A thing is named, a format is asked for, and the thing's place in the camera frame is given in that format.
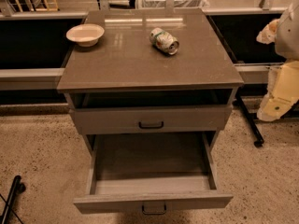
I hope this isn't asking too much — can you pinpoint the grey top drawer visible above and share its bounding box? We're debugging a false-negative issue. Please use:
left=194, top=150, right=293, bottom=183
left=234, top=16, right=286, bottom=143
left=70, top=105, right=232, bottom=134

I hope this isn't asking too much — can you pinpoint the black stand leg right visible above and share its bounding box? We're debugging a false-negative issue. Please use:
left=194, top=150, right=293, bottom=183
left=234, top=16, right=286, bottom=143
left=235, top=92, right=264, bottom=147

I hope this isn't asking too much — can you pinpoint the wire mesh basket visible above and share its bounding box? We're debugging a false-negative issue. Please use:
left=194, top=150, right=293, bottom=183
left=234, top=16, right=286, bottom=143
left=135, top=0, right=209, bottom=9

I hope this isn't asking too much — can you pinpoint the grey drawer cabinet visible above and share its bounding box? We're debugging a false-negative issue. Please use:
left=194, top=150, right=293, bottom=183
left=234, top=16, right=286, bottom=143
left=57, top=9, right=243, bottom=149

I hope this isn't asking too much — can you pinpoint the crushed soda can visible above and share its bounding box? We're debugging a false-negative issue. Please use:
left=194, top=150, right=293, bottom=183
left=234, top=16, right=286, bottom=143
left=149, top=27, right=179, bottom=55

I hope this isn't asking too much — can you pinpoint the grey drawer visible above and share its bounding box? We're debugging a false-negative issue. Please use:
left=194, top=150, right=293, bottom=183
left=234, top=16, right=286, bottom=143
left=74, top=133, right=233, bottom=215
left=70, top=105, right=232, bottom=134

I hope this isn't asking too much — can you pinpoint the black stand leg left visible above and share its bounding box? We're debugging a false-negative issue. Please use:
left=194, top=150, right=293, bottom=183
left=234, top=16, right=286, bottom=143
left=0, top=175, right=26, bottom=224

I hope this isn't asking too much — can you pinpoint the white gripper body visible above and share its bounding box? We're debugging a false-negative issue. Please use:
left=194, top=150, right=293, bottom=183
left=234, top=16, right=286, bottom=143
left=257, top=61, right=299, bottom=121

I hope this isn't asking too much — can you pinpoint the white ceramic bowl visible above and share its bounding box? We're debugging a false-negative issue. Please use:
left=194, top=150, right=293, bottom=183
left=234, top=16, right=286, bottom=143
left=66, top=23, right=105, bottom=47

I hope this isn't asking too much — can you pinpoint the black stand leg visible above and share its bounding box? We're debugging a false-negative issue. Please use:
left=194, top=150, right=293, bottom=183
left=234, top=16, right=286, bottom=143
left=0, top=175, right=26, bottom=224
left=235, top=92, right=264, bottom=147

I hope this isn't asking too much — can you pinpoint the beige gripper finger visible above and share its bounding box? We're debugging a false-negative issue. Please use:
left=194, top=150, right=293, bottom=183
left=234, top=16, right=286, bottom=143
left=256, top=19, right=279, bottom=44

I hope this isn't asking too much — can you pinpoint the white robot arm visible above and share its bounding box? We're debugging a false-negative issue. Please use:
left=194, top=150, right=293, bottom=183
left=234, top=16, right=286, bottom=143
left=256, top=0, right=299, bottom=121

